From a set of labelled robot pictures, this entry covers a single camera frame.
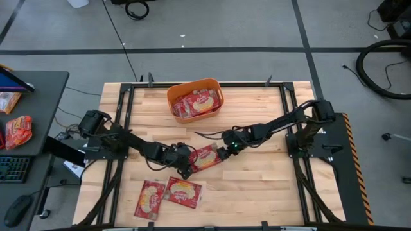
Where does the white paper box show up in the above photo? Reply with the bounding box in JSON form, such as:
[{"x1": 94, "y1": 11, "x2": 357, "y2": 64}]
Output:
[{"x1": 62, "y1": 160, "x2": 86, "y2": 179}]

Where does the black hazard-striped side platform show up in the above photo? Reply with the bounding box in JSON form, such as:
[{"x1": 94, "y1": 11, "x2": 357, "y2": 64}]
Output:
[{"x1": 317, "y1": 111, "x2": 375, "y2": 225}]

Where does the white and orange snack packet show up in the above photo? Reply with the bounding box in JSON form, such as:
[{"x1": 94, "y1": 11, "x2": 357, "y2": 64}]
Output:
[{"x1": 0, "y1": 92, "x2": 22, "y2": 116}]

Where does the black caster with white rod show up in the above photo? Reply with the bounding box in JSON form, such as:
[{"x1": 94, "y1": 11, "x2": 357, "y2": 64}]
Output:
[{"x1": 381, "y1": 132, "x2": 411, "y2": 142}]

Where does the orange chips bag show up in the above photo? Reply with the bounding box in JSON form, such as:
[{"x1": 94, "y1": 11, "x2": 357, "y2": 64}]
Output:
[{"x1": 4, "y1": 115, "x2": 33, "y2": 151}]

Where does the black cable with plug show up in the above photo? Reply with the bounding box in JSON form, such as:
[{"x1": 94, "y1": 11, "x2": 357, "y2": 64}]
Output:
[{"x1": 342, "y1": 60, "x2": 406, "y2": 90}]

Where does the thick black hose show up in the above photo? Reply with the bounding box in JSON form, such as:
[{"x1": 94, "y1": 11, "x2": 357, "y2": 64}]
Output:
[{"x1": 355, "y1": 38, "x2": 411, "y2": 100}]

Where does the long black floor cable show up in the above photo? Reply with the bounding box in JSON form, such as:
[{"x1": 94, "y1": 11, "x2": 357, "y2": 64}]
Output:
[{"x1": 101, "y1": 0, "x2": 139, "y2": 83}]

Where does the black control box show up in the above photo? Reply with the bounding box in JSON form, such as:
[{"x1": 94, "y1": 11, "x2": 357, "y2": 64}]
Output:
[{"x1": 43, "y1": 136, "x2": 87, "y2": 167}]

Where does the black device with screen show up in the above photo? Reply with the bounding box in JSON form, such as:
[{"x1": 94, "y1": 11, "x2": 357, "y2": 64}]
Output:
[{"x1": 387, "y1": 19, "x2": 411, "y2": 41}]

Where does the black computer mouse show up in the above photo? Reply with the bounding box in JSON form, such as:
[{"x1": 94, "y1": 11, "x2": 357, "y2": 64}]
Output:
[{"x1": 3, "y1": 194, "x2": 33, "y2": 228}]

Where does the black equipment box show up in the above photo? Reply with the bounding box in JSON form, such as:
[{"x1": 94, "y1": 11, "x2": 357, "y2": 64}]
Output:
[{"x1": 377, "y1": 0, "x2": 411, "y2": 23}]

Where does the orange plastic basket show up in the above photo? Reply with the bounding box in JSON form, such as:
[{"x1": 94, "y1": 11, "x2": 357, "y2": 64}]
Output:
[{"x1": 166, "y1": 78, "x2": 225, "y2": 124}]

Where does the black equipment base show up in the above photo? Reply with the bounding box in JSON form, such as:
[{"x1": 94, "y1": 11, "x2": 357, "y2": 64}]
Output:
[{"x1": 110, "y1": 0, "x2": 155, "y2": 6}]

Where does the red popcorn bag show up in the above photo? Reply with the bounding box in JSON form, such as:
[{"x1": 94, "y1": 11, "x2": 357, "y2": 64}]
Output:
[
  {"x1": 184, "y1": 89, "x2": 221, "y2": 117},
  {"x1": 172, "y1": 96, "x2": 193, "y2": 119},
  {"x1": 189, "y1": 143, "x2": 223, "y2": 173},
  {"x1": 162, "y1": 176, "x2": 202, "y2": 209},
  {"x1": 134, "y1": 180, "x2": 166, "y2": 221}
]

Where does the laptop with blue screen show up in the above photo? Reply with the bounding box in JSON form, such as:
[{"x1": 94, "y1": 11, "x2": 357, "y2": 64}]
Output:
[{"x1": 0, "y1": 65, "x2": 35, "y2": 94}]

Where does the coiled black cable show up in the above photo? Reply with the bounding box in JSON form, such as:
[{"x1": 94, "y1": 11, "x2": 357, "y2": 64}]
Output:
[{"x1": 124, "y1": 0, "x2": 150, "y2": 21}]

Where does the grey desk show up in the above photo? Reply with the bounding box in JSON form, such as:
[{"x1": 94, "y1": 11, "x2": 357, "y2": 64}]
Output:
[{"x1": 0, "y1": 70, "x2": 70, "y2": 231}]

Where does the thin black cable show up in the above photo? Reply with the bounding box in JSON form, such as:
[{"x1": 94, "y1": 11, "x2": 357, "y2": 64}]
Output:
[
  {"x1": 367, "y1": 8, "x2": 391, "y2": 32},
  {"x1": 66, "y1": 86, "x2": 102, "y2": 96}
]

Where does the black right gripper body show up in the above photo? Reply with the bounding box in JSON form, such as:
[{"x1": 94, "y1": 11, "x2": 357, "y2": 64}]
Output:
[{"x1": 222, "y1": 128, "x2": 254, "y2": 153}]

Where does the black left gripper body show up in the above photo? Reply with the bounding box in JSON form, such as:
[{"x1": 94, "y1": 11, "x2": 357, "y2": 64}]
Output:
[{"x1": 165, "y1": 144, "x2": 193, "y2": 180}]

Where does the black backlit keyboard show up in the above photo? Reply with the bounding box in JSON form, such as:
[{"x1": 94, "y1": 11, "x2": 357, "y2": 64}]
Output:
[{"x1": 0, "y1": 156, "x2": 33, "y2": 184}]

